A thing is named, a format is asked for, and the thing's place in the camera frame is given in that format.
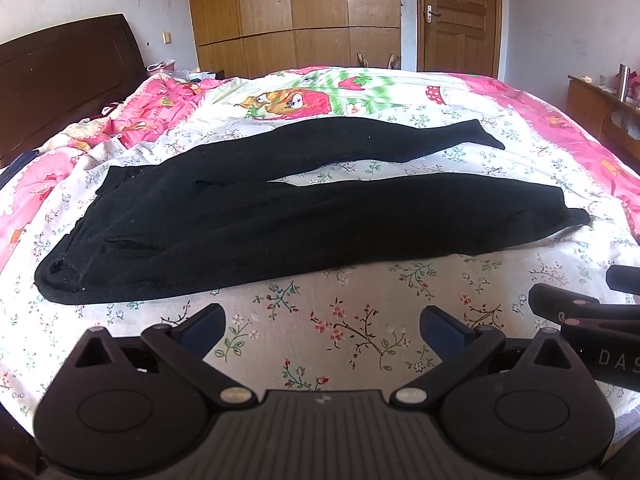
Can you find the black pants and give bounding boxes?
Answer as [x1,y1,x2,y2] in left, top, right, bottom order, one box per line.
[35,117,590,304]

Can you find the wooden side cabinet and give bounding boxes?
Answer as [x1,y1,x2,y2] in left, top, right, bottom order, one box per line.
[565,76,639,172]

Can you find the floral white pink bedsheet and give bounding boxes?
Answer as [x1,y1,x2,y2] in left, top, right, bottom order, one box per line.
[1,66,639,429]

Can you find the steel thermos bottle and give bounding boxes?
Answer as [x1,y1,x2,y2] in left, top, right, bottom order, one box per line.
[616,63,630,102]

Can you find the brown wooden door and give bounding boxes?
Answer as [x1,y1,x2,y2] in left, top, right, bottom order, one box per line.
[418,0,502,77]

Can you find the dark wooden headboard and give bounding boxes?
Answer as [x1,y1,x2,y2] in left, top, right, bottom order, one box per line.
[0,14,146,167]

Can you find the brown wooden wardrobe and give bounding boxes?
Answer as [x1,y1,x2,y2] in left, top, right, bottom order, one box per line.
[190,0,400,78]

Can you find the silver door handle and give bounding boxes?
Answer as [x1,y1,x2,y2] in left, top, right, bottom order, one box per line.
[425,4,442,24]

